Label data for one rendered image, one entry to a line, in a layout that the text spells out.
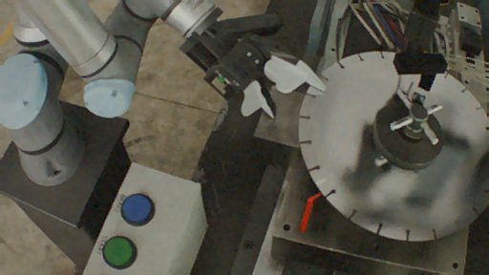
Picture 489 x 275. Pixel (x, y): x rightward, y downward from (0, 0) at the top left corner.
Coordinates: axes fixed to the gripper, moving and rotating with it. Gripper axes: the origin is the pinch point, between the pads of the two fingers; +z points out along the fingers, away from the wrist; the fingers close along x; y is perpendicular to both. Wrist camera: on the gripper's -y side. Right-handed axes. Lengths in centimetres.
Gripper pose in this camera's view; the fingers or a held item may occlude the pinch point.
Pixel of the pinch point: (301, 102)
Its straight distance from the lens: 74.2
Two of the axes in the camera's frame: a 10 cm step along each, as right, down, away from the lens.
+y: -5.4, 7.1, -4.5
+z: 7.2, 6.7, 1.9
